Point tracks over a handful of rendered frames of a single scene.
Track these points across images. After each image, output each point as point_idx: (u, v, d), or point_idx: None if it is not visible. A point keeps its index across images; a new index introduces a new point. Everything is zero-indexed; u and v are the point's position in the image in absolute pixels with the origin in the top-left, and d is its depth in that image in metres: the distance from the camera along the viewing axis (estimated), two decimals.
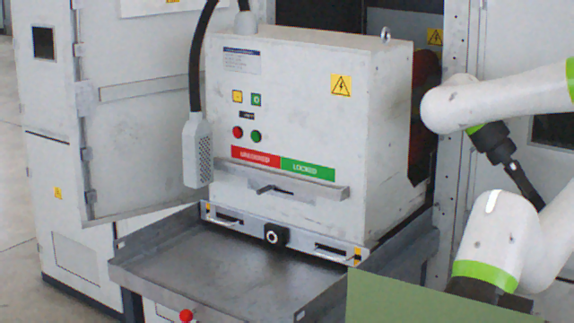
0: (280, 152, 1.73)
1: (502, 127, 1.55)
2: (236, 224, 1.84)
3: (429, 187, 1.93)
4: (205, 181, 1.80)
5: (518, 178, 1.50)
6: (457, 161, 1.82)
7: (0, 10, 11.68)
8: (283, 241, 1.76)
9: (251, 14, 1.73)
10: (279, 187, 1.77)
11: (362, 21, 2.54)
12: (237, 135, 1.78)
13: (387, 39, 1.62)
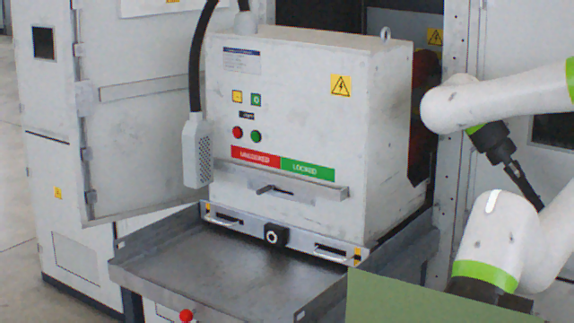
0: (280, 152, 1.73)
1: (502, 127, 1.55)
2: (236, 224, 1.84)
3: (429, 187, 1.93)
4: (205, 181, 1.80)
5: (522, 185, 1.53)
6: (457, 161, 1.82)
7: (0, 10, 11.68)
8: (283, 241, 1.76)
9: (251, 14, 1.73)
10: (279, 187, 1.77)
11: (362, 21, 2.54)
12: (237, 135, 1.78)
13: (387, 39, 1.62)
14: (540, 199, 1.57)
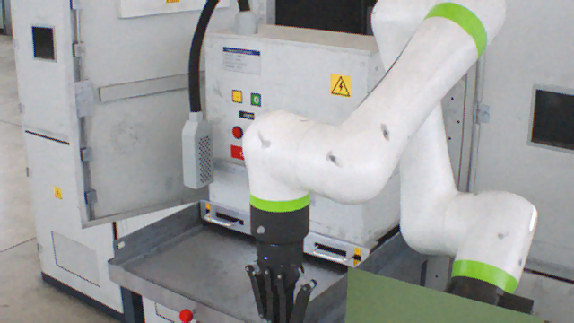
0: None
1: (250, 221, 1.07)
2: (236, 224, 1.84)
3: None
4: (205, 181, 1.80)
5: (258, 284, 1.15)
6: (457, 161, 1.82)
7: (0, 10, 11.68)
8: None
9: (251, 14, 1.73)
10: None
11: (362, 21, 2.54)
12: (237, 135, 1.78)
13: None
14: None
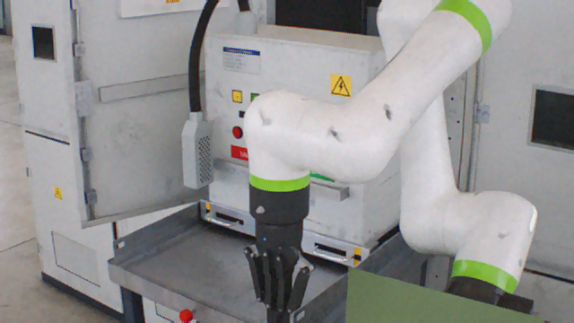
0: None
1: (249, 201, 1.06)
2: (236, 224, 1.84)
3: None
4: (205, 181, 1.80)
5: (256, 268, 1.14)
6: (457, 161, 1.82)
7: (0, 10, 11.68)
8: None
9: (251, 14, 1.73)
10: None
11: (362, 21, 2.54)
12: (237, 135, 1.78)
13: None
14: (273, 313, 1.12)
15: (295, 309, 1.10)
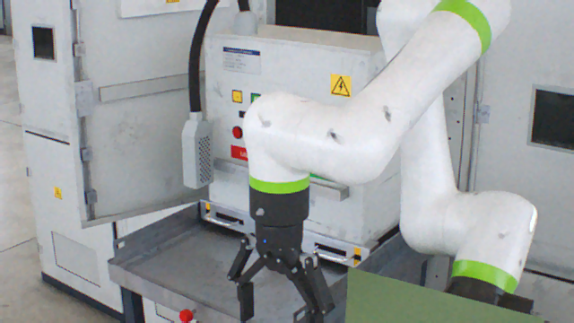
0: None
1: (249, 204, 1.06)
2: (236, 224, 1.84)
3: None
4: (205, 181, 1.80)
5: None
6: (457, 161, 1.82)
7: (0, 10, 11.68)
8: None
9: (251, 14, 1.73)
10: None
11: (362, 21, 2.54)
12: (237, 135, 1.78)
13: None
14: (307, 315, 1.08)
15: (329, 309, 1.06)
